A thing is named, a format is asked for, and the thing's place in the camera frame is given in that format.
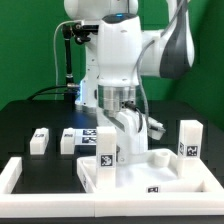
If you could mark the white U-shaped obstacle frame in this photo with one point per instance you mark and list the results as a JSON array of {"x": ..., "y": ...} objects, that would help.
[{"x": 38, "y": 205}]

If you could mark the fiducial marker sheet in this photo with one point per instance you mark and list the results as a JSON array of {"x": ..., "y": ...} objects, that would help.
[{"x": 85, "y": 137}]

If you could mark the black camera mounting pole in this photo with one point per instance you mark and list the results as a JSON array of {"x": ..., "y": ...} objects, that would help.
[{"x": 69, "y": 53}]

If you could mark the grey camera on mount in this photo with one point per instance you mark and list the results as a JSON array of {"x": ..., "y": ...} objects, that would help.
[{"x": 91, "y": 26}]

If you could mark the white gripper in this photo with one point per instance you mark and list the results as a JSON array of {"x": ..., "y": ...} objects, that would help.
[{"x": 130, "y": 140}]

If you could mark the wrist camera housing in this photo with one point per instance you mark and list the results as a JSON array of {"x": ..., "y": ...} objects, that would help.
[{"x": 156, "y": 129}]

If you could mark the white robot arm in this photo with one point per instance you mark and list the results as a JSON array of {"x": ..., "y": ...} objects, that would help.
[{"x": 118, "y": 54}]

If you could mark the white desk top tray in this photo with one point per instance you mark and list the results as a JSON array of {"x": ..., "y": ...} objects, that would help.
[{"x": 150, "y": 186}]

